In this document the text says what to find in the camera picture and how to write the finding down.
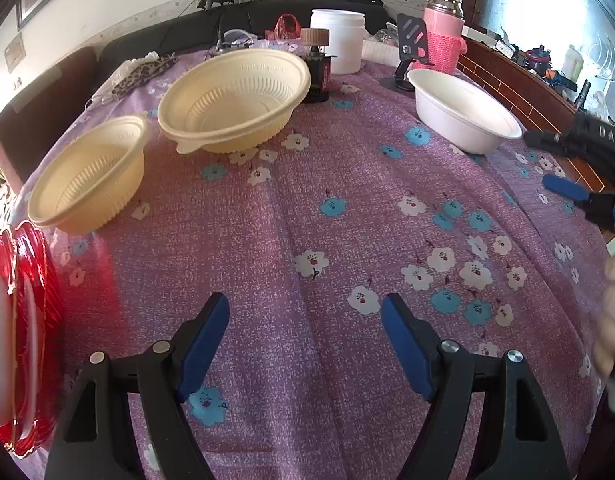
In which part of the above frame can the person's right hand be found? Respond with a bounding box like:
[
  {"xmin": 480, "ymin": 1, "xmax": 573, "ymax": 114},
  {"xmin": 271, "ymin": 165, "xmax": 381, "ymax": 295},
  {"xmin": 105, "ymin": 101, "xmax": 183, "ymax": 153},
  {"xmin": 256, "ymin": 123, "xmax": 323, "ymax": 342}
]
[{"xmin": 594, "ymin": 255, "xmax": 615, "ymax": 376}]

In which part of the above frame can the red glass plate gold rim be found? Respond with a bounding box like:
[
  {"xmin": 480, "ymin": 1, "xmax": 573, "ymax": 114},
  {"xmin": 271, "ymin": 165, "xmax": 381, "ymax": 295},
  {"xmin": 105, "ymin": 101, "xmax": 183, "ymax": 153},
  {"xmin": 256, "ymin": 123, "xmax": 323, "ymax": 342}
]
[{"xmin": 0, "ymin": 220, "xmax": 64, "ymax": 459}]

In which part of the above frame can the leopard print cloth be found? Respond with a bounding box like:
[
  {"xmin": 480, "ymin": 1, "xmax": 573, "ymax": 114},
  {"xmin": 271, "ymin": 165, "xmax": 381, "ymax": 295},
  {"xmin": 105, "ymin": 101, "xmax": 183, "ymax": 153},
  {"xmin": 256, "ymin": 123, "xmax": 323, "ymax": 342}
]
[{"xmin": 112, "ymin": 52, "xmax": 179, "ymax": 98}]

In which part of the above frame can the white plastic jar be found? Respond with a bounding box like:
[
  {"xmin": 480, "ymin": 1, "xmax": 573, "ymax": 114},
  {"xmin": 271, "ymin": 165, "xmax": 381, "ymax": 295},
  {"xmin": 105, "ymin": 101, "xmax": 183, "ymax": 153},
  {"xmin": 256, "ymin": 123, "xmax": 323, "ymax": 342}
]
[{"xmin": 310, "ymin": 8, "xmax": 365, "ymax": 75}]

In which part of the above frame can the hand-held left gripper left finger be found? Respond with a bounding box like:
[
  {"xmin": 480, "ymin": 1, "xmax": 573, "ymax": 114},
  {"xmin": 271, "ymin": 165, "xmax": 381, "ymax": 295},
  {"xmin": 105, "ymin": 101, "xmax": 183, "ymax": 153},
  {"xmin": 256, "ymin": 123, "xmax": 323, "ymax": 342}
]
[{"xmin": 44, "ymin": 292, "xmax": 231, "ymax": 480}]

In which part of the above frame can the red plastic bag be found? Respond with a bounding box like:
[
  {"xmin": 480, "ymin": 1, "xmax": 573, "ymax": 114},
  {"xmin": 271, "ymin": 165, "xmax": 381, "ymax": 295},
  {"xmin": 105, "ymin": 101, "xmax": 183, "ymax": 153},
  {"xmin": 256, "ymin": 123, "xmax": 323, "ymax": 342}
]
[{"xmin": 272, "ymin": 13, "xmax": 302, "ymax": 41}]

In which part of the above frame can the maroon armchair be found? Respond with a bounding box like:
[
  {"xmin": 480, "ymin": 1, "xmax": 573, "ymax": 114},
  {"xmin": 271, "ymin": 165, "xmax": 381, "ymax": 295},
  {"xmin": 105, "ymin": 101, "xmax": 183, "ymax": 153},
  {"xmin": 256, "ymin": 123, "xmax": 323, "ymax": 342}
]
[{"xmin": 0, "ymin": 46, "xmax": 101, "ymax": 186}]

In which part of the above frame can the small white bottle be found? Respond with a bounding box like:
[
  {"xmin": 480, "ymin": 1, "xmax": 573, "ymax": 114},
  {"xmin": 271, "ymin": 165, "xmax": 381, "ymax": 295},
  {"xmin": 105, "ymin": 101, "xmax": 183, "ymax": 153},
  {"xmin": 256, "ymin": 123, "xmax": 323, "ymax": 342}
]
[{"xmin": 561, "ymin": 44, "xmax": 584, "ymax": 78}]

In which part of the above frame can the small wall frame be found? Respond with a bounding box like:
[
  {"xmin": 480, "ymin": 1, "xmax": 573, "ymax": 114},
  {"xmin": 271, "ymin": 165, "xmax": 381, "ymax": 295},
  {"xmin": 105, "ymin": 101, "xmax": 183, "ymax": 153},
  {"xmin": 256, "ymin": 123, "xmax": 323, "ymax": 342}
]
[{"xmin": 4, "ymin": 32, "xmax": 26, "ymax": 75}]

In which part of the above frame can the white cloth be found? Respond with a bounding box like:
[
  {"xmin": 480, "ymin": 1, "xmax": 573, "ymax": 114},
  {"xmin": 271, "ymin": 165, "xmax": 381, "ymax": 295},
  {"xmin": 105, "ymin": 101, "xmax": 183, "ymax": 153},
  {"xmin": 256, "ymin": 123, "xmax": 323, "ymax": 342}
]
[{"xmin": 88, "ymin": 57, "xmax": 153, "ymax": 107}]

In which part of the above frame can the purple floral tablecloth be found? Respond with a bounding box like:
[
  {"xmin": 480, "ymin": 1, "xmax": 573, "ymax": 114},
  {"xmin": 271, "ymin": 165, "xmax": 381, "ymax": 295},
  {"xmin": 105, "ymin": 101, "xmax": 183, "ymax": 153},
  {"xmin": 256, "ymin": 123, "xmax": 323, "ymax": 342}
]
[{"xmin": 8, "ymin": 42, "xmax": 615, "ymax": 480}]

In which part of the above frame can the white ribbed pack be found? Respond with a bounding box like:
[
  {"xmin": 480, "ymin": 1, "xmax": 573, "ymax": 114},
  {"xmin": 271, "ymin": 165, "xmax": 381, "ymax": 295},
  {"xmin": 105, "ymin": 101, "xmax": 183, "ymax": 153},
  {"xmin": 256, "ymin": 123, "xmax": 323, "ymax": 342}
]
[{"xmin": 362, "ymin": 37, "xmax": 403, "ymax": 63}]

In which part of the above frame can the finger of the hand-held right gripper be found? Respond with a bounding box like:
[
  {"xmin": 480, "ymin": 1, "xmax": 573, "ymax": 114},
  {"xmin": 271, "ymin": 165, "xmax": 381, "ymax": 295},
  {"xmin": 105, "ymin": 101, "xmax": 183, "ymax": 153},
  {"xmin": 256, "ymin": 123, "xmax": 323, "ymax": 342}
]
[
  {"xmin": 525, "ymin": 129, "xmax": 578, "ymax": 153},
  {"xmin": 542, "ymin": 175, "xmax": 615, "ymax": 222}
]

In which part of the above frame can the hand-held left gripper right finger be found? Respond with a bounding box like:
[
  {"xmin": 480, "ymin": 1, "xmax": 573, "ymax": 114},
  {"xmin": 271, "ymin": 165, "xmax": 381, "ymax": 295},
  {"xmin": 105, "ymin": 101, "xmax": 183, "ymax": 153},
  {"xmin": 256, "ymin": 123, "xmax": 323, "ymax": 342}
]
[{"xmin": 381, "ymin": 292, "xmax": 571, "ymax": 480}]

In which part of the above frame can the black phone stand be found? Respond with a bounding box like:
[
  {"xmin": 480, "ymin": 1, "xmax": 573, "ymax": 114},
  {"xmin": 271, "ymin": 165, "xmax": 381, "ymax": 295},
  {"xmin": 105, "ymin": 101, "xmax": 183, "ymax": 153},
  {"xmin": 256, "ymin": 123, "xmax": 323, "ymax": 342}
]
[{"xmin": 392, "ymin": 12, "xmax": 433, "ymax": 92}]

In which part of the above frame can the wooden partition ledge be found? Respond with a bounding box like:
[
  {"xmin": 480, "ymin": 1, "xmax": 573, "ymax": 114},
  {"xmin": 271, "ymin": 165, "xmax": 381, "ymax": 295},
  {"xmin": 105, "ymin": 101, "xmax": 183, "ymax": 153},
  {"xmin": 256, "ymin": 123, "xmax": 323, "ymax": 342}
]
[{"xmin": 432, "ymin": 0, "xmax": 615, "ymax": 241}]

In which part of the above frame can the cream plastic bowl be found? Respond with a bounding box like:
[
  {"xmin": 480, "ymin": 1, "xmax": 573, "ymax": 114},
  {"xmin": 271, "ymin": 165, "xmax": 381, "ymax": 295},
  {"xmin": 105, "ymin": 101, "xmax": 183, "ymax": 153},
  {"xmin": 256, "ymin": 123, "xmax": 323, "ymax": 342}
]
[
  {"xmin": 26, "ymin": 115, "xmax": 150, "ymax": 235},
  {"xmin": 158, "ymin": 49, "xmax": 312, "ymax": 155}
]

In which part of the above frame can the white plastic bowl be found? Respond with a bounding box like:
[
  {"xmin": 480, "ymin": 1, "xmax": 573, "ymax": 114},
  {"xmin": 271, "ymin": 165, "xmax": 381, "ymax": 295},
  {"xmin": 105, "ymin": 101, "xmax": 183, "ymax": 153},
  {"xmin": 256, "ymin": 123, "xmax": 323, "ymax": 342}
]
[{"xmin": 406, "ymin": 68, "xmax": 523, "ymax": 155}]

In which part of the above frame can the clear plastic wrapper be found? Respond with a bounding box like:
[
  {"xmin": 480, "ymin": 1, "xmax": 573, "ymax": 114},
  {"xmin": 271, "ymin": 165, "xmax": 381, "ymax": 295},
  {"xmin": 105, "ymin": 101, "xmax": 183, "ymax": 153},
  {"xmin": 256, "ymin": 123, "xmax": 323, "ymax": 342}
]
[{"xmin": 222, "ymin": 29, "xmax": 258, "ymax": 50}]

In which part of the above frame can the dark bottle wooden cap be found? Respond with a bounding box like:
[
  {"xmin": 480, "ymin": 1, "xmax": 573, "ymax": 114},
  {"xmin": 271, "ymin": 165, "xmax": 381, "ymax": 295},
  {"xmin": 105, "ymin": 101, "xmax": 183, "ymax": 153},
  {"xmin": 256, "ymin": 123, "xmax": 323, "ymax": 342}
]
[{"xmin": 300, "ymin": 27, "xmax": 334, "ymax": 104}]

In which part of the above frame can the pink thermos knitted sleeve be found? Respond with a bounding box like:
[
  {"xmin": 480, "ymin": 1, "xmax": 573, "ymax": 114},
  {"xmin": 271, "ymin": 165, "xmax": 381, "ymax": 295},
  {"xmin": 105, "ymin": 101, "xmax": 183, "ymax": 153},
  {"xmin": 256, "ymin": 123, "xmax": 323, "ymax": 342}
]
[{"xmin": 421, "ymin": 0, "xmax": 468, "ymax": 78}]

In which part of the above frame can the black sofa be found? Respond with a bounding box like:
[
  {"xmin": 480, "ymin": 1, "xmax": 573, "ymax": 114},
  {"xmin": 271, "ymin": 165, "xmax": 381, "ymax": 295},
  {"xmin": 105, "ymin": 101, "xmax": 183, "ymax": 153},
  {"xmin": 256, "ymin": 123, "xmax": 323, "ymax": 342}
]
[{"xmin": 95, "ymin": 0, "xmax": 388, "ymax": 66}]

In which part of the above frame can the white flat box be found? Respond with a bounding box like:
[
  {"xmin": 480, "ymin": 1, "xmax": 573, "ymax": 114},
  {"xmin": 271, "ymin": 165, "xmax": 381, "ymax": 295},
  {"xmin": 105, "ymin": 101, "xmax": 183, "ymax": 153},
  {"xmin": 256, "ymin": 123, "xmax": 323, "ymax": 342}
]
[{"xmin": 461, "ymin": 25, "xmax": 503, "ymax": 46}]

